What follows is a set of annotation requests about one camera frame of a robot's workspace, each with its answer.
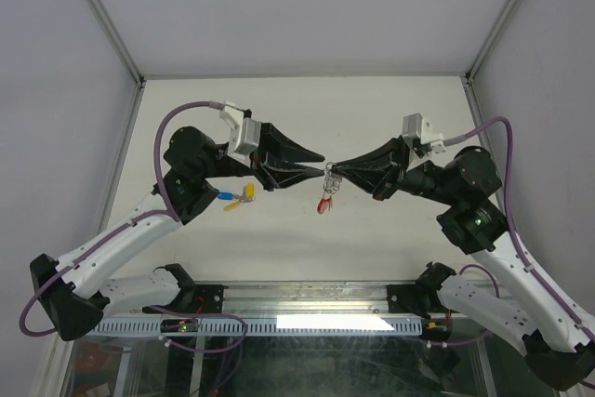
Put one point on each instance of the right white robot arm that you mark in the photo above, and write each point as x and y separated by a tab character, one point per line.
553	334

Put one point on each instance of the yellow tag key upper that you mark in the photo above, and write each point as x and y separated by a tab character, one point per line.
247	195

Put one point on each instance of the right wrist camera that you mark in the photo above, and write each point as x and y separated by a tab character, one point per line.
419	136

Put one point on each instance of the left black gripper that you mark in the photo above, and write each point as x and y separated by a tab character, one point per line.
280	147

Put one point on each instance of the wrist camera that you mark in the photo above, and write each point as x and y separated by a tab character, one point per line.
244	130
419	136

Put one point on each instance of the yellow tag key flat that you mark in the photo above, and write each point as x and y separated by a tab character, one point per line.
232	206

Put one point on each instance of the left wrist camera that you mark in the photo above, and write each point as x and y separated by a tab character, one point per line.
244	130

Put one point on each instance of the right aluminium frame post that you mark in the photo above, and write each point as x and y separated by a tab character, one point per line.
503	17

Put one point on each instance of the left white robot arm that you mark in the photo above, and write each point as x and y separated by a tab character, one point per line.
194	159

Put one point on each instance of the red handled metal keyring holder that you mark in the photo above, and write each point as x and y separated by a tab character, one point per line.
331	186

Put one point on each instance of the aluminium frame post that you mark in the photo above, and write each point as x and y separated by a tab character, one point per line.
503	17
115	39

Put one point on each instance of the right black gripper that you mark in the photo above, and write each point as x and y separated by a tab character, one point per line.
375	172

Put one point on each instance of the left aluminium frame post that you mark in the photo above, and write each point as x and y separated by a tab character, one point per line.
115	39

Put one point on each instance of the blue tag key upper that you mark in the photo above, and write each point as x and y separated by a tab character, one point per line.
227	196

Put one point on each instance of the aluminium front rail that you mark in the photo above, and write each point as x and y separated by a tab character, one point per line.
302	292

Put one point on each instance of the slotted cable duct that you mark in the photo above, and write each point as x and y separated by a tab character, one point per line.
303	325

